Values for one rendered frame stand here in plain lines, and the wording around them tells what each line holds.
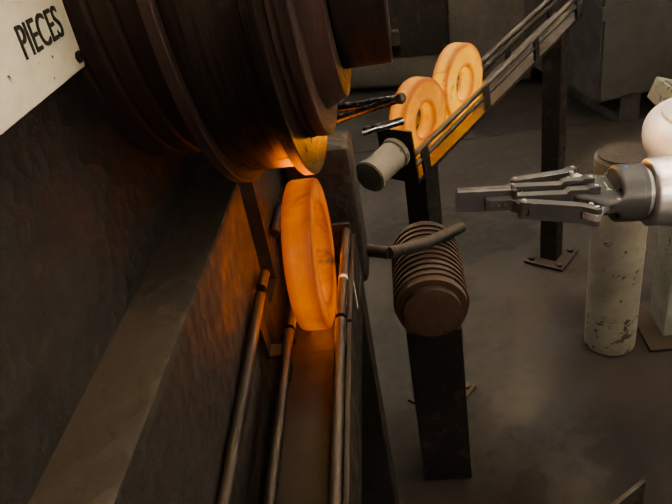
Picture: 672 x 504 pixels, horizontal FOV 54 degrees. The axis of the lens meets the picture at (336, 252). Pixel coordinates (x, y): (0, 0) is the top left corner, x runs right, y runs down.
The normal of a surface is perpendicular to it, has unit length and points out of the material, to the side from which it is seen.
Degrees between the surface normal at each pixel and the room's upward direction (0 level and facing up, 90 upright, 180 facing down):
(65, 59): 90
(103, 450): 0
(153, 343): 0
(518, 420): 0
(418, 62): 90
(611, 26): 90
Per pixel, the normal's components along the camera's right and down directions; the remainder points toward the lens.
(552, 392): -0.15, -0.83
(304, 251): -0.14, -0.04
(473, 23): -0.29, 0.54
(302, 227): -0.16, -0.33
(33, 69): 0.99, -0.11
